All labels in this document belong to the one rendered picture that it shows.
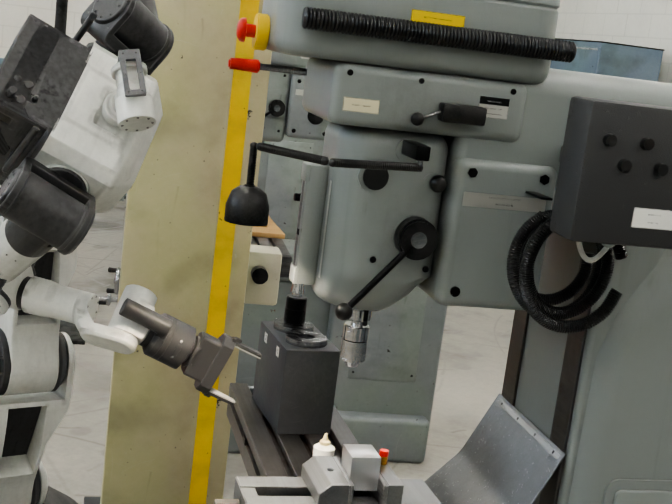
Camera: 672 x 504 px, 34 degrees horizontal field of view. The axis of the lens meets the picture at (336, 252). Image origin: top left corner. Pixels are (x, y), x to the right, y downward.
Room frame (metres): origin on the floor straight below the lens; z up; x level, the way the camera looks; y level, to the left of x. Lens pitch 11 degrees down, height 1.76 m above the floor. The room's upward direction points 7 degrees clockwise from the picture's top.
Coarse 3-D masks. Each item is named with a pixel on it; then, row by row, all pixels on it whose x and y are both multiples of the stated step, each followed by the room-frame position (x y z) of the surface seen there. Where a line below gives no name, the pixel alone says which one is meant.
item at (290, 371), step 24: (264, 336) 2.32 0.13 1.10; (288, 336) 2.22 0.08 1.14; (312, 336) 2.25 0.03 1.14; (264, 360) 2.30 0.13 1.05; (288, 360) 2.16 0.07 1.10; (312, 360) 2.18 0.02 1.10; (336, 360) 2.20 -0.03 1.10; (264, 384) 2.28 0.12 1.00; (288, 384) 2.16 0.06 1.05; (312, 384) 2.18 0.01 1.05; (264, 408) 2.26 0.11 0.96; (288, 408) 2.16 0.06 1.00; (312, 408) 2.18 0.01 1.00; (288, 432) 2.17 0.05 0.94; (312, 432) 2.18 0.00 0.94
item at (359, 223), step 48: (336, 144) 1.82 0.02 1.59; (384, 144) 1.79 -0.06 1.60; (432, 144) 1.81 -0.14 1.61; (336, 192) 1.80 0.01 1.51; (384, 192) 1.79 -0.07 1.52; (432, 192) 1.81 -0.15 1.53; (336, 240) 1.79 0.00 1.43; (384, 240) 1.79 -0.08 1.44; (336, 288) 1.80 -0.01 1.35; (384, 288) 1.81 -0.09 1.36
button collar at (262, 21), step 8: (256, 16) 1.83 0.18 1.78; (264, 16) 1.82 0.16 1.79; (256, 24) 1.82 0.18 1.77; (264, 24) 1.80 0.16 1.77; (256, 32) 1.81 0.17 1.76; (264, 32) 1.80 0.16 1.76; (256, 40) 1.80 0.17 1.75; (264, 40) 1.81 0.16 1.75; (256, 48) 1.82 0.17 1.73; (264, 48) 1.82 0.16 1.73
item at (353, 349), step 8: (344, 336) 1.87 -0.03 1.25; (352, 336) 1.86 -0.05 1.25; (360, 336) 1.87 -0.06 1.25; (344, 344) 1.87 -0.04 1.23; (352, 344) 1.86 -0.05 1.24; (360, 344) 1.87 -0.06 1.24; (344, 352) 1.87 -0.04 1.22; (352, 352) 1.86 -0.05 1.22; (360, 352) 1.87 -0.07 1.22; (344, 360) 1.87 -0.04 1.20; (352, 360) 1.86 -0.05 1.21; (360, 360) 1.87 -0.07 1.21
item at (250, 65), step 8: (232, 64) 1.91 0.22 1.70; (240, 64) 1.91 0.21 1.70; (248, 64) 1.92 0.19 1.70; (256, 64) 1.92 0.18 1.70; (264, 64) 1.93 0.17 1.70; (256, 72) 1.93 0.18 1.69; (280, 72) 1.94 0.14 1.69; (288, 72) 1.94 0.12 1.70; (296, 72) 1.94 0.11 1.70; (304, 72) 1.95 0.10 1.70
